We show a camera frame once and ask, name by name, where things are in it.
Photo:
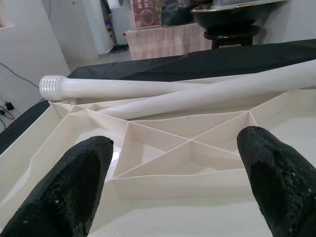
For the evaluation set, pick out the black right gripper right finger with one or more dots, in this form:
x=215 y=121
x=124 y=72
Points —
x=284 y=187

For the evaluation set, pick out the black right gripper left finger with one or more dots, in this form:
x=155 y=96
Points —
x=61 y=192

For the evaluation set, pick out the white plastic table leg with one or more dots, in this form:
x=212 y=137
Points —
x=111 y=87
x=222 y=96

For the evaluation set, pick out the white plastic table top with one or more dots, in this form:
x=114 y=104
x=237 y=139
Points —
x=158 y=209

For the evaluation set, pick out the dark floor mop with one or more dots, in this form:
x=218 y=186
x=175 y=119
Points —
x=119 y=48

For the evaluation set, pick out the black wok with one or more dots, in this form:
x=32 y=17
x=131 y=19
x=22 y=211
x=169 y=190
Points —
x=222 y=19

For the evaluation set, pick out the beige towel table cover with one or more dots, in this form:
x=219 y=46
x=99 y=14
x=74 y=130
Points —
x=160 y=42

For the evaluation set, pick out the red food menu poster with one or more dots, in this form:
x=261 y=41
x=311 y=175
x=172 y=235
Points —
x=146 y=14

